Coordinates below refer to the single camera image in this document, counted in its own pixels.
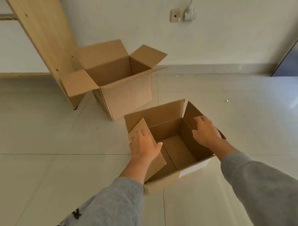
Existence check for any dark door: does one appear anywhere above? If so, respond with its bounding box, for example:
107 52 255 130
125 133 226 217
271 38 298 77

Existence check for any person's left forearm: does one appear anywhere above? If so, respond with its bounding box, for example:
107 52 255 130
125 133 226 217
56 155 152 226

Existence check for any white power adapter plug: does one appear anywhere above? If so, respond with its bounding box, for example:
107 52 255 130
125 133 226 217
182 7 196 22

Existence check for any beige wall socket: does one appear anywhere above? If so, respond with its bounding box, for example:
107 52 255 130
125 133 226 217
169 9 183 23

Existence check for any person's left hand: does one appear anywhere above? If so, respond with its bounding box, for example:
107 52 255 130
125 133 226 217
129 129 163 164

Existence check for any person's right hand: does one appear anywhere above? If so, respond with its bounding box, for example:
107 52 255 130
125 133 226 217
192 115 224 149

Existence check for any large cardboard box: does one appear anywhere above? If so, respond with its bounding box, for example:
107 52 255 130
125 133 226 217
61 39 168 121

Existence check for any person's right forearm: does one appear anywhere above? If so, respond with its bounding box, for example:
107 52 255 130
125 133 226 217
205 138 298 226

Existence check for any small cardboard box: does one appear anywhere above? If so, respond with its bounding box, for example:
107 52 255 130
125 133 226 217
124 99 227 196

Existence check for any wooden desk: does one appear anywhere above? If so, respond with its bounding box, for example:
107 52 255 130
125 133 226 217
0 0 90 110

